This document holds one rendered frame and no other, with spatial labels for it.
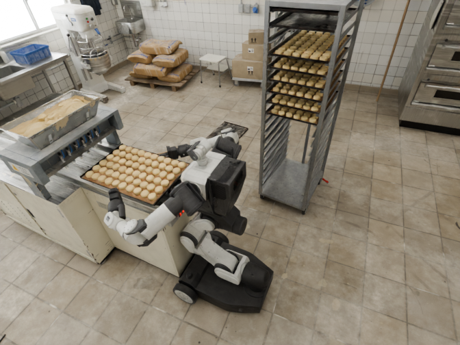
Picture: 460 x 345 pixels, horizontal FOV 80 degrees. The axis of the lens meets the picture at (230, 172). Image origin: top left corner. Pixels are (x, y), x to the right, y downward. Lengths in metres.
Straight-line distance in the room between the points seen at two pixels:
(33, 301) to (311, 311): 2.18
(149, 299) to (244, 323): 0.77
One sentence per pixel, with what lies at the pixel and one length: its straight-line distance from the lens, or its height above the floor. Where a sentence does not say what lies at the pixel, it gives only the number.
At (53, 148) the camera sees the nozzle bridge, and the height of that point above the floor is 1.18.
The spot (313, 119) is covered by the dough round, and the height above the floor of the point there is 1.06.
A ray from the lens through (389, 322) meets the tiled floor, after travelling 2.52.
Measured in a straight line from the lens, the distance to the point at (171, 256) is 2.14.
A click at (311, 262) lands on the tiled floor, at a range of 2.57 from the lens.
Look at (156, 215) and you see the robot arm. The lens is 1.33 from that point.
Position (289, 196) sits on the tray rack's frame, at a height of 0.15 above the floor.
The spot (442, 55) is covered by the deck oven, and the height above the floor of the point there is 0.99.
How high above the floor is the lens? 2.16
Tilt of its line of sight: 42 degrees down
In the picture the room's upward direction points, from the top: 4 degrees counter-clockwise
